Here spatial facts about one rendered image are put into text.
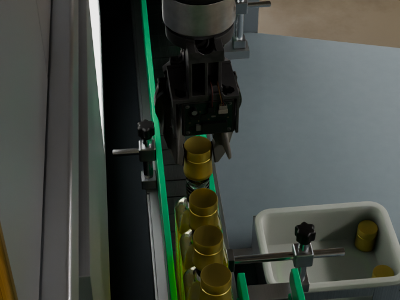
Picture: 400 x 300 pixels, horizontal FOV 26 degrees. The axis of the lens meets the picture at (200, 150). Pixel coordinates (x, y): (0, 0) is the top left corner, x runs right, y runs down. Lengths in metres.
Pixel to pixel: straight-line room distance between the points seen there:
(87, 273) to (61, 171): 0.09
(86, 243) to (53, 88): 0.15
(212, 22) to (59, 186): 0.25
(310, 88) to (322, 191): 0.31
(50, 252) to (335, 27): 2.79
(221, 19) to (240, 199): 0.77
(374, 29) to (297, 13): 0.30
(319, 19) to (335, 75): 1.53
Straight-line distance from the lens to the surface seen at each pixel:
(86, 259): 0.75
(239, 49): 1.76
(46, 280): 0.64
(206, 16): 0.86
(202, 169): 1.04
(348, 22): 3.42
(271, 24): 3.37
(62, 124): 0.76
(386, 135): 1.76
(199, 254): 0.98
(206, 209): 1.01
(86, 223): 0.78
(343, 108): 1.81
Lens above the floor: 1.89
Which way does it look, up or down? 42 degrees down
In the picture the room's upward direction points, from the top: straight up
